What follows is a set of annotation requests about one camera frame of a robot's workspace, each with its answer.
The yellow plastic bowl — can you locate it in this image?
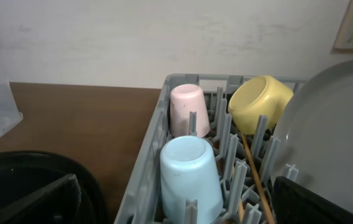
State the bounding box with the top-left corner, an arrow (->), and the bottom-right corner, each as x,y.
228,75 -> 293,134

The grey dishwasher rack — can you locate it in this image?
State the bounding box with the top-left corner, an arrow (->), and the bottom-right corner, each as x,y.
113,73 -> 308,224

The round black serving tray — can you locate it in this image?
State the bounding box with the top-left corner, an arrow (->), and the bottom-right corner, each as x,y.
0,151 -> 109,223

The light blue plastic cup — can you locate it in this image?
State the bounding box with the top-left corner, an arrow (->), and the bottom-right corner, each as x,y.
160,136 -> 223,224

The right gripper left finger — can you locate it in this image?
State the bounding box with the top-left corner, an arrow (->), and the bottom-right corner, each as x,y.
0,174 -> 81,224

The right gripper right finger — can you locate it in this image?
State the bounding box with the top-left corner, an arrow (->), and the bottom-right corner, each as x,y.
272,176 -> 353,224

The wooden chopstick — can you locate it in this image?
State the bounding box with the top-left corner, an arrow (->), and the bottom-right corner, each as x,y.
231,164 -> 247,223
242,134 -> 276,224

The pink plastic cup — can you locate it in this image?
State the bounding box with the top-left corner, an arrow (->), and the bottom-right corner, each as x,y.
170,84 -> 210,138

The grey round plate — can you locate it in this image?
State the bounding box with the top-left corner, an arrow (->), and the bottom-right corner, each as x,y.
270,60 -> 353,213

